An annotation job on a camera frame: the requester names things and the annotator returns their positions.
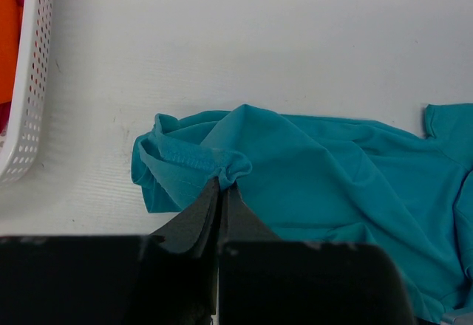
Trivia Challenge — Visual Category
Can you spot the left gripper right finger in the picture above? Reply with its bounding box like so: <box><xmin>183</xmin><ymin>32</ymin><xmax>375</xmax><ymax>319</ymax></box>
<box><xmin>220</xmin><ymin>185</ymin><xmax>281</xmax><ymax>246</ymax></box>

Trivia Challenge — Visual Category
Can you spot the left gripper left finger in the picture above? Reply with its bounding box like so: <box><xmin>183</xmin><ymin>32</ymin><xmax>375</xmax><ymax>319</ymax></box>
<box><xmin>151</xmin><ymin>178</ymin><xmax>220</xmax><ymax>259</ymax></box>

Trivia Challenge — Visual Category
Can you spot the teal t-shirt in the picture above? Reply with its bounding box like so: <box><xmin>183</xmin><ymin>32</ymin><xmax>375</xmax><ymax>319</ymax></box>
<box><xmin>131</xmin><ymin>103</ymin><xmax>472</xmax><ymax>322</ymax></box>

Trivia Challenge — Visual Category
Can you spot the white perforated plastic basket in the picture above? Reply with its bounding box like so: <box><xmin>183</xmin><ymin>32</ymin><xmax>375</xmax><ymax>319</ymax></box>
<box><xmin>1</xmin><ymin>0</ymin><xmax>53</xmax><ymax>187</ymax></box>

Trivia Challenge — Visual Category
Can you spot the orange t-shirt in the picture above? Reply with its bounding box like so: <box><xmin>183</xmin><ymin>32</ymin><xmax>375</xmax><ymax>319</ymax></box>
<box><xmin>0</xmin><ymin>0</ymin><xmax>27</xmax><ymax>105</ymax></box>

